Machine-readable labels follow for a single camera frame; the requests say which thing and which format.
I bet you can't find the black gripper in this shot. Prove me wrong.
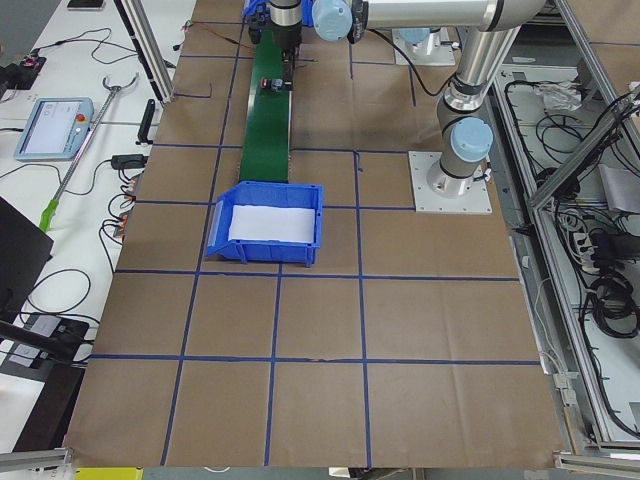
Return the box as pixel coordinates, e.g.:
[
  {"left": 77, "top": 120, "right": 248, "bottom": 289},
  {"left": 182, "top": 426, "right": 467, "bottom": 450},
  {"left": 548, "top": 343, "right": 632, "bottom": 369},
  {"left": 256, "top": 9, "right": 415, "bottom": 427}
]
[{"left": 271, "top": 21, "right": 302, "bottom": 91}]

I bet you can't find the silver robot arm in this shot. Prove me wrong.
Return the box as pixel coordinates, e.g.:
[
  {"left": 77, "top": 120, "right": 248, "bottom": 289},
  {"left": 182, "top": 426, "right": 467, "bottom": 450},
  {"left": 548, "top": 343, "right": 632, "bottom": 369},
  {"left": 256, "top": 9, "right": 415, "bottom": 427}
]
[
  {"left": 398, "top": 28, "right": 441, "bottom": 56},
  {"left": 255, "top": 0, "right": 544, "bottom": 114}
]

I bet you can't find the right blue plastic bin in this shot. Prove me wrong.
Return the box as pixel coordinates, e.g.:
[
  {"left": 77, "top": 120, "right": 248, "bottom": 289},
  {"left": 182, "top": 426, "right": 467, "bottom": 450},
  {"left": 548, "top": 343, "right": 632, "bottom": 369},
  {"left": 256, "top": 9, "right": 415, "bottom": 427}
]
[{"left": 242, "top": 0, "right": 270, "bottom": 28}]

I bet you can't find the blue plastic bin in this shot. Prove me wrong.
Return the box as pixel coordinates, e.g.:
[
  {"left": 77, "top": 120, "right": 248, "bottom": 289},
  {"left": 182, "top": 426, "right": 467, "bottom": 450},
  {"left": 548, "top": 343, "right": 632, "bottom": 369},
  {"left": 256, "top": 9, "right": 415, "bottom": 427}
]
[
  {"left": 242, "top": 0, "right": 270, "bottom": 28},
  {"left": 205, "top": 181, "right": 324, "bottom": 267}
]

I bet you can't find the green conveyor belt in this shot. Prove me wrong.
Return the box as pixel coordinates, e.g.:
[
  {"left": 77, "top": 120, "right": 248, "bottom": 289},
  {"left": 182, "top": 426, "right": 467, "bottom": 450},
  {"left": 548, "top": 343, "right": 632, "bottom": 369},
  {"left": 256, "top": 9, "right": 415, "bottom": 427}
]
[{"left": 239, "top": 31, "right": 292, "bottom": 183}]

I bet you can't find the left blue plastic bin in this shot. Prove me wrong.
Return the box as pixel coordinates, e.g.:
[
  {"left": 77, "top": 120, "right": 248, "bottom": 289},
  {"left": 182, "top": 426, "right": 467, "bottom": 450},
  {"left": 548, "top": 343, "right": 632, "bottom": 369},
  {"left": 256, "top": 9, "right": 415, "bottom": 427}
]
[{"left": 205, "top": 181, "right": 324, "bottom": 267}]

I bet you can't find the white foam pad left bin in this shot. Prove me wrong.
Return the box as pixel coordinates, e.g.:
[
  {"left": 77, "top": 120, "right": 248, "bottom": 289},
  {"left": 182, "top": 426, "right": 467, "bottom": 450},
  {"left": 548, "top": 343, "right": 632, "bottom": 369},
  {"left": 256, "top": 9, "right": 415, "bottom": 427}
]
[{"left": 228, "top": 205, "right": 316, "bottom": 243}]

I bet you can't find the black power adapter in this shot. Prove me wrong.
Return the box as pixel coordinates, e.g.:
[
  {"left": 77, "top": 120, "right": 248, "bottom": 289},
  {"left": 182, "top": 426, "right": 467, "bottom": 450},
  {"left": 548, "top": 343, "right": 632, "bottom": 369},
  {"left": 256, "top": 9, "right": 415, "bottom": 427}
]
[{"left": 110, "top": 154, "right": 148, "bottom": 171}]

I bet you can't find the blue teach pendant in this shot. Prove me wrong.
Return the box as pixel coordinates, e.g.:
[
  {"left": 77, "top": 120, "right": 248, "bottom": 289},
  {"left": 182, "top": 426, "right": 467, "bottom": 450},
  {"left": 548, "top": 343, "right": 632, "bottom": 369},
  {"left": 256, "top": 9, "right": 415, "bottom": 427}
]
[{"left": 14, "top": 97, "right": 94, "bottom": 161}]

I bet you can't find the metal reacher grabber tool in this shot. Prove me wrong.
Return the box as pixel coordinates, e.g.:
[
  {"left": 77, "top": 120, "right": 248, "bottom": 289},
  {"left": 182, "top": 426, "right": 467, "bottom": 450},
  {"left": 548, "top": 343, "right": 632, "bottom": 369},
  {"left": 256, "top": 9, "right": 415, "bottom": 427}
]
[{"left": 39, "top": 73, "right": 139, "bottom": 233}]

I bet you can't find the red black wire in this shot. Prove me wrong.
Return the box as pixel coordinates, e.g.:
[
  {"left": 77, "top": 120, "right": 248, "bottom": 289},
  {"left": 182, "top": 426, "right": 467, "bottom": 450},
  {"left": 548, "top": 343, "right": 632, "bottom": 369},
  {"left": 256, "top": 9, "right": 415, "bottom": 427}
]
[{"left": 181, "top": 19, "right": 257, "bottom": 53}]

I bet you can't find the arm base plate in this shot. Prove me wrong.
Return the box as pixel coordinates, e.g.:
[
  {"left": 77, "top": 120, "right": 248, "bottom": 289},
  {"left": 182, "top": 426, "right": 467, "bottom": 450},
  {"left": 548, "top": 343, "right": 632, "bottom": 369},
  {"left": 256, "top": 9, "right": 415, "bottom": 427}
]
[
  {"left": 408, "top": 151, "right": 492, "bottom": 215},
  {"left": 392, "top": 28, "right": 458, "bottom": 67}
]

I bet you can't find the aluminium frame post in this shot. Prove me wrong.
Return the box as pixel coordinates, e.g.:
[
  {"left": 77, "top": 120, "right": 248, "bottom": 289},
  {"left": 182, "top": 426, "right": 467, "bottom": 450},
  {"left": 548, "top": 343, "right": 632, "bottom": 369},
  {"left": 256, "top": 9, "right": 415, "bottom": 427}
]
[{"left": 114, "top": 0, "right": 174, "bottom": 105}]

